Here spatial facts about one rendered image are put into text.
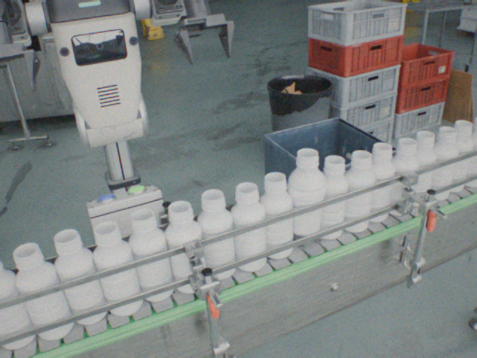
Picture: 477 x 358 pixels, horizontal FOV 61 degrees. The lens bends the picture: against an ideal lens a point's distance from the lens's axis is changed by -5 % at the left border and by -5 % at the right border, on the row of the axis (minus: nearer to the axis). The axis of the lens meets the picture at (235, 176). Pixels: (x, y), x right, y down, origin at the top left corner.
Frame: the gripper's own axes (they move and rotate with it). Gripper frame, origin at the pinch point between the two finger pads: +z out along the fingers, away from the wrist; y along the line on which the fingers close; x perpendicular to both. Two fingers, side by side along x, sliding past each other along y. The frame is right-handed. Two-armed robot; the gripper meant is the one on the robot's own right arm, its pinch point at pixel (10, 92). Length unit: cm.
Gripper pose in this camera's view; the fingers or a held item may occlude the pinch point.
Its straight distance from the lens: 100.1
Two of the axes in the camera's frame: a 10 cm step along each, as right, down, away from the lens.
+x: -2.3, 0.3, 9.7
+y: 9.5, -2.3, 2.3
